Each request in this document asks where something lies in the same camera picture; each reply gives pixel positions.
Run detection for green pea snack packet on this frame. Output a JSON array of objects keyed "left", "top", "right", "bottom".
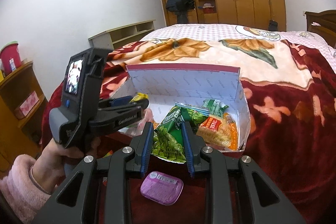
[{"left": 202, "top": 99, "right": 229, "bottom": 118}]

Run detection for burger gummy candy packet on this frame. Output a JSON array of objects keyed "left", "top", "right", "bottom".
[{"left": 175, "top": 102, "right": 210, "bottom": 116}]

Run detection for pink cardboard box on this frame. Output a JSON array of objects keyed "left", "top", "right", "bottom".
[{"left": 111, "top": 63, "right": 251, "bottom": 152}]

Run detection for dark hanging jackets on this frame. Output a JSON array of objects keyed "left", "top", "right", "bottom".
[{"left": 166, "top": 0, "right": 195, "bottom": 24}]

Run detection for pink checked bedsheet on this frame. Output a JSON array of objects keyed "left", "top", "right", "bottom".
[{"left": 141, "top": 24, "right": 335, "bottom": 69}]

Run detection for black bag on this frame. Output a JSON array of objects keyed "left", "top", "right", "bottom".
[{"left": 268, "top": 20, "right": 278, "bottom": 32}]

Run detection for orange rice cracker packet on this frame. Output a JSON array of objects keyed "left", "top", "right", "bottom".
[{"left": 197, "top": 113, "right": 239, "bottom": 151}]

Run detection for large peach jelly pouch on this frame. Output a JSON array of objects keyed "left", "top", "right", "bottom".
[{"left": 120, "top": 109, "right": 158, "bottom": 138}]

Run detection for red floral blanket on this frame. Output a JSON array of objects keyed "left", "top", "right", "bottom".
[{"left": 41, "top": 37, "right": 336, "bottom": 224}]

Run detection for red plastic bin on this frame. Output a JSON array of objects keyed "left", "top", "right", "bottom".
[{"left": 1, "top": 41, "right": 22, "bottom": 76}]

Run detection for left hand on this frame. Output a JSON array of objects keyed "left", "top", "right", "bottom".
[{"left": 31, "top": 137, "right": 100, "bottom": 194}]

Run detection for low white shelf unit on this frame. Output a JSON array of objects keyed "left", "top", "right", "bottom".
[{"left": 88, "top": 20, "right": 154, "bottom": 50}]

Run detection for purple plastic tin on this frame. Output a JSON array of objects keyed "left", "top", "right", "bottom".
[{"left": 140, "top": 171, "right": 184, "bottom": 206}]

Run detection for wooden headboard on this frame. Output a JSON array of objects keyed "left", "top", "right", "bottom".
[{"left": 304, "top": 10, "right": 336, "bottom": 48}]

